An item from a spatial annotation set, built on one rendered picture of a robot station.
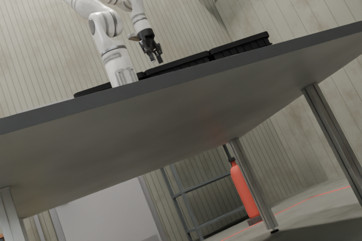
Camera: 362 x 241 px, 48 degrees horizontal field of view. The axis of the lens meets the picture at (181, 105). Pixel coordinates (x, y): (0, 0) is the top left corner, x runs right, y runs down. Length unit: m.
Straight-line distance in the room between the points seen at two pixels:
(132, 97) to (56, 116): 0.19
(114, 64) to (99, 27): 0.14
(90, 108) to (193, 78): 0.29
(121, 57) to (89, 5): 0.29
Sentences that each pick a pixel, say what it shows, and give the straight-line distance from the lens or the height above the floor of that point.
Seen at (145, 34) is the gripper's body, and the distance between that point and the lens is 1.87.
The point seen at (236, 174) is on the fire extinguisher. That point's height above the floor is 0.48.
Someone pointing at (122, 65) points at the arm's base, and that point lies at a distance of 1.38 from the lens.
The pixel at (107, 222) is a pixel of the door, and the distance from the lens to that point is 4.97.
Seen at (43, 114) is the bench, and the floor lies 0.68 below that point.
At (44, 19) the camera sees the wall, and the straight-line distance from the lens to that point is 5.86.
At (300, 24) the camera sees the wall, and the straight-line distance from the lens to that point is 5.18.
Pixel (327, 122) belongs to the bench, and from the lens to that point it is 2.05.
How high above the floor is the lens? 0.34
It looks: 14 degrees up
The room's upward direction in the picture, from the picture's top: 23 degrees counter-clockwise
